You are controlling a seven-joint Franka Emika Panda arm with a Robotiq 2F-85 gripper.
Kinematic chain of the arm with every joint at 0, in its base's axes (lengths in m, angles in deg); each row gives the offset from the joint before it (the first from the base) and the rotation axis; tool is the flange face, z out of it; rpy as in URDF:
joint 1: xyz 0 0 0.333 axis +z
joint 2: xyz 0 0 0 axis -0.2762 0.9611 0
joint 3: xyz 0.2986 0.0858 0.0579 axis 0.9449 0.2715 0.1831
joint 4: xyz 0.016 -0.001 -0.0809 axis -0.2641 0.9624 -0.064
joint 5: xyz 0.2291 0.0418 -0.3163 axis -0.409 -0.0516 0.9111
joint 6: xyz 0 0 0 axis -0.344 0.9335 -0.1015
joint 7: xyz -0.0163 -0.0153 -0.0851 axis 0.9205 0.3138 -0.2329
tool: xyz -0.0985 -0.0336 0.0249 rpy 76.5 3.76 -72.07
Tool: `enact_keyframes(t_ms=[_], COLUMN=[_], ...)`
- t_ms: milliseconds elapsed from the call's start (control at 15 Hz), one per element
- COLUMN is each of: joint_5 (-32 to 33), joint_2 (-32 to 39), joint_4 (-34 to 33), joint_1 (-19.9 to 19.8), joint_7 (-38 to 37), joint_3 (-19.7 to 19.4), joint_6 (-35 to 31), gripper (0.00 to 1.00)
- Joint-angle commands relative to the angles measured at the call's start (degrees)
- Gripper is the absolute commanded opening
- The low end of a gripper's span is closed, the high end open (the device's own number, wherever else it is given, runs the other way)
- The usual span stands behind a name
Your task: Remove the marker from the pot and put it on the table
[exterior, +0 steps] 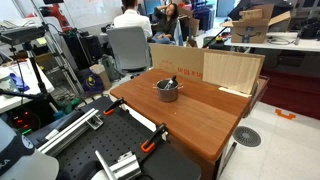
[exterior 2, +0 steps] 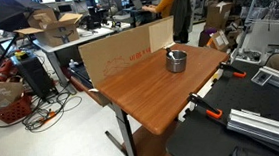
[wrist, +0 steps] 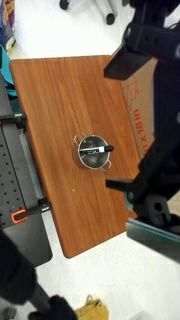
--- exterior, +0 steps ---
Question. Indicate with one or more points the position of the black and white marker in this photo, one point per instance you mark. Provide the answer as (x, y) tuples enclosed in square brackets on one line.
[(171, 81)]

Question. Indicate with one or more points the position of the small steel pot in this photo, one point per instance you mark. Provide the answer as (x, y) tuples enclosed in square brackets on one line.
[(166, 95)]

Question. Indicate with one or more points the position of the large brown cardboard panel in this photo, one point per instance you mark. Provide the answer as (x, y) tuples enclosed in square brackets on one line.
[(180, 60)]

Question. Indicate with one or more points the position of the grey office chair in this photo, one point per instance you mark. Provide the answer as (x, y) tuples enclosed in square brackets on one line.
[(128, 46)]

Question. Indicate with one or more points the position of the small brown cardboard box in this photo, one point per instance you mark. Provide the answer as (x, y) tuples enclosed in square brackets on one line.
[(101, 75)]

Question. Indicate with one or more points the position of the black perforated breadboard table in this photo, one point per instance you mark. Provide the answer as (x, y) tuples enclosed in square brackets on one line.
[(116, 133)]

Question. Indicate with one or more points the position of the person in dark jacket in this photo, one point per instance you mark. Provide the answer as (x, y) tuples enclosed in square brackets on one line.
[(166, 23)]

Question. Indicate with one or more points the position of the purple backpack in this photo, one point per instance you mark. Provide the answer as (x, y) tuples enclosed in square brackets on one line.
[(90, 82)]

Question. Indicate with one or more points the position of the light corrugated cardboard sheet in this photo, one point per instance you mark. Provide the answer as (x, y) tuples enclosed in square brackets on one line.
[(230, 71)]

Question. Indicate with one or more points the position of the person in white shirt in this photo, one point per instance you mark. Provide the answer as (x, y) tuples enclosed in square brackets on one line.
[(133, 21)]

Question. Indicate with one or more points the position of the yellow red emergency stop button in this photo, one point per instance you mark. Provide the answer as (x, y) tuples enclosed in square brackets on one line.
[(219, 39)]

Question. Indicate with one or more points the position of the black computer tower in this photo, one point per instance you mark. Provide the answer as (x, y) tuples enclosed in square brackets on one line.
[(83, 46)]

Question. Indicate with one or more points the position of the round metal floor drain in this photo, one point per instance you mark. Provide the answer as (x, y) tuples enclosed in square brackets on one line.
[(246, 136)]

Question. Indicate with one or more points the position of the aluminium ladder stand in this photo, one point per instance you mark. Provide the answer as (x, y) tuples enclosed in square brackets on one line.
[(61, 58)]

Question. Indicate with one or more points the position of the open Amazon cardboard box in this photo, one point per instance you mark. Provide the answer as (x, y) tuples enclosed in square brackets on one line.
[(250, 31)]

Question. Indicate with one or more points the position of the red machine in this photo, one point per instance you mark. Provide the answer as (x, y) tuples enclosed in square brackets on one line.
[(58, 15)]

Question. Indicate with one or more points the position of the white desk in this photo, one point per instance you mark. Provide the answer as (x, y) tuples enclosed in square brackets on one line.
[(30, 81)]

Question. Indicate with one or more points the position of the black control box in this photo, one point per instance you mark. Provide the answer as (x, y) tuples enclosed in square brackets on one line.
[(23, 120)]

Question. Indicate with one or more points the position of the blue cloth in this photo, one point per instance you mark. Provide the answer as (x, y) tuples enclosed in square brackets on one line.
[(18, 82)]

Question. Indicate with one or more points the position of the white work table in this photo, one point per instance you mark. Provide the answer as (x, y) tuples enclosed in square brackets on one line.
[(300, 45)]

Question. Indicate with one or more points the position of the metal table leg frame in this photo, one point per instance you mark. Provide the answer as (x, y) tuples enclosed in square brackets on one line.
[(230, 155)]

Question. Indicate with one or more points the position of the long aluminium extrusion rail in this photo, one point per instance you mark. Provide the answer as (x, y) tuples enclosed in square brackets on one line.
[(66, 133)]

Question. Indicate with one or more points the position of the black camera tripod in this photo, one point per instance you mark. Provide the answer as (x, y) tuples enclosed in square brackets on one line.
[(38, 76)]

